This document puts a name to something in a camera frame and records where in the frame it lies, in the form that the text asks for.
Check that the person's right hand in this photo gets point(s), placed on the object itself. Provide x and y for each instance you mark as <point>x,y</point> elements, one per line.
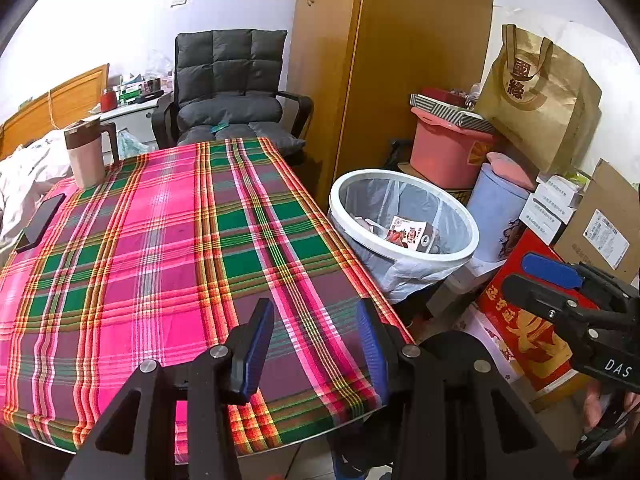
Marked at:
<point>597,405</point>

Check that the brown cardboard box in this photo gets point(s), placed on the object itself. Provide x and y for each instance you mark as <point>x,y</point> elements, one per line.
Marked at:
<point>590,200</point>

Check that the pink tub lid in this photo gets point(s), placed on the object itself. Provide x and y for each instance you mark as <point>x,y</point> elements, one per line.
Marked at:
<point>510,170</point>

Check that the pink plaid tablecloth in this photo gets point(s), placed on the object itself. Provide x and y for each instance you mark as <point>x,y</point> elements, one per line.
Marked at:
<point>175,260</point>

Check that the white bin liner bag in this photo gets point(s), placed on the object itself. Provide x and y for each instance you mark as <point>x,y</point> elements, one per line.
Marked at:
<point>400,275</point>

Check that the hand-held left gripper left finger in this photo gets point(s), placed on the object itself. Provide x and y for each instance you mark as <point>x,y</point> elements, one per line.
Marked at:
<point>255,355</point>

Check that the clear plastic bag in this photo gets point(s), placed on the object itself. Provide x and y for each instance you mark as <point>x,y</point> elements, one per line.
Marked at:
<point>131,144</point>

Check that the red gift box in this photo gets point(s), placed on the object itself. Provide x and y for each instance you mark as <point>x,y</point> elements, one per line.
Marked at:
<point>525,330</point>

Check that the striped box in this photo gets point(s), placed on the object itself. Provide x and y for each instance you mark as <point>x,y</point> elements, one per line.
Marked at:
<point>450,115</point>

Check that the white storage box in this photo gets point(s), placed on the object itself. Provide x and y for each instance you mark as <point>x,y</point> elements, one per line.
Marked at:
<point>470,275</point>

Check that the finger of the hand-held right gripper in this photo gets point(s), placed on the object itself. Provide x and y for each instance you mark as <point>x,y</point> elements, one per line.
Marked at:
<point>535,296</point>
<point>550,270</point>

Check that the stack of green boxes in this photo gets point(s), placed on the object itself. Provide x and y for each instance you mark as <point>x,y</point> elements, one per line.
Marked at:
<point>130,91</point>

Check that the dark grey padded chair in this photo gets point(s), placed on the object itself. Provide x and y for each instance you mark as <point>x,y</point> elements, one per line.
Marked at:
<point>225,70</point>

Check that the teal packet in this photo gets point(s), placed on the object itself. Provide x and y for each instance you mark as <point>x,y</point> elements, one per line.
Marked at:
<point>220,127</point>

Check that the stack of white boxes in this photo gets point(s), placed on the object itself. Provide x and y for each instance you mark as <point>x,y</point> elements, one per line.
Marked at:
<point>545,210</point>

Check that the pink plastic bucket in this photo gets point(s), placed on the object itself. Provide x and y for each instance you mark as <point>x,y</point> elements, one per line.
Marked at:
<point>445,155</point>

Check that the light blue tub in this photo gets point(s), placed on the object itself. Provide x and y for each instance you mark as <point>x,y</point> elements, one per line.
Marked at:
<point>492,210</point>

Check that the white tumbler with brown lid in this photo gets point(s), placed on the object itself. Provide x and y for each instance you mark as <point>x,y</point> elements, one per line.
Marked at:
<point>87,160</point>

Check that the wooden bed headboard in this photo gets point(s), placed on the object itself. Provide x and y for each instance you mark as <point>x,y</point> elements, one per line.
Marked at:
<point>75,95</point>

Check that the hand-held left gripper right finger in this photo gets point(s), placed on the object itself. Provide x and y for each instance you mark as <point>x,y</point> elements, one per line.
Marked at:
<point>372,355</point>

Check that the tall wooden wardrobe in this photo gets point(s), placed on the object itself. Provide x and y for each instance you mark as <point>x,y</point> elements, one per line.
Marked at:
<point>390,60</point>

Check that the white bedside cabinet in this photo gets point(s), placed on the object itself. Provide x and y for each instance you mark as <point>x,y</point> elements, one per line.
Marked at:
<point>135,110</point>

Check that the clear snack wrapper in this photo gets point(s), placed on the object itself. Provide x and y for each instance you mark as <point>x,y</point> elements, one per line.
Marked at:
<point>407,235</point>

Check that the red jar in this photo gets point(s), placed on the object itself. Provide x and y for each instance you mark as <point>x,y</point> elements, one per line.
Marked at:
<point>107,100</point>

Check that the white mesh trash bin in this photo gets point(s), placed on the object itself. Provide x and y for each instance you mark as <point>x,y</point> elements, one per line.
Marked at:
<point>335,200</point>

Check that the brown paper bag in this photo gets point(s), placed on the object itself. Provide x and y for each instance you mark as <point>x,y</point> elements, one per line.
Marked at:
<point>540,110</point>

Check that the black smartphone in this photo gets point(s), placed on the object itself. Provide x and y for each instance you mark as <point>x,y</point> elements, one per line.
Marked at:
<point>40,222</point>

